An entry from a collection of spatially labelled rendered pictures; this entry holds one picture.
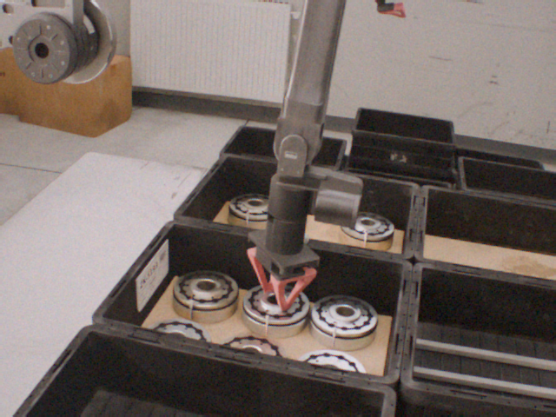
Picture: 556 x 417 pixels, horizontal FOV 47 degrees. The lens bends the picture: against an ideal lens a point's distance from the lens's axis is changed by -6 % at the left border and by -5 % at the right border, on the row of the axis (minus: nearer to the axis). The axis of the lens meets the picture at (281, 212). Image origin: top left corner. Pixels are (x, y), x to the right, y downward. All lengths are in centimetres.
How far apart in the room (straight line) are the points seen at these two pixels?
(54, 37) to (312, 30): 60
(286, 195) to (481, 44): 325
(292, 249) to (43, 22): 68
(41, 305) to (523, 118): 341
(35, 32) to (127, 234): 50
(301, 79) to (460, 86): 328
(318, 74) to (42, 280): 76
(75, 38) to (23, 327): 55
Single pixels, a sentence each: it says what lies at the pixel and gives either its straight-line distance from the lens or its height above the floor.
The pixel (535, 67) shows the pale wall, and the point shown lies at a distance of 416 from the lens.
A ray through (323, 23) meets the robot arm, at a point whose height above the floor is 128.
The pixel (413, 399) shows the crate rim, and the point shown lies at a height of 91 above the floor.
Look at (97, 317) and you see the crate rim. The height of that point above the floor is 93.
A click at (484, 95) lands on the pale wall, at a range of 416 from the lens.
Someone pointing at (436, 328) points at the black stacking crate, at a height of 83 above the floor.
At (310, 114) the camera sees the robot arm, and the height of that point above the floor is 117.
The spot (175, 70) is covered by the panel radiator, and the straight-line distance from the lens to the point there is 426.
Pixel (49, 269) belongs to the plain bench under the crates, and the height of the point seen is 70.
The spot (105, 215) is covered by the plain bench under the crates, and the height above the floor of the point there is 70.
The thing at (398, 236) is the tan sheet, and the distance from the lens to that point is 133.
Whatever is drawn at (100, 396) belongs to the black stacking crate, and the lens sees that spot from 92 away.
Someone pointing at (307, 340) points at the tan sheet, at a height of 83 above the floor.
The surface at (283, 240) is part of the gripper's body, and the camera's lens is 94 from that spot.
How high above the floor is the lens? 146
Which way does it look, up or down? 27 degrees down
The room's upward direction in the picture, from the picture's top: 5 degrees clockwise
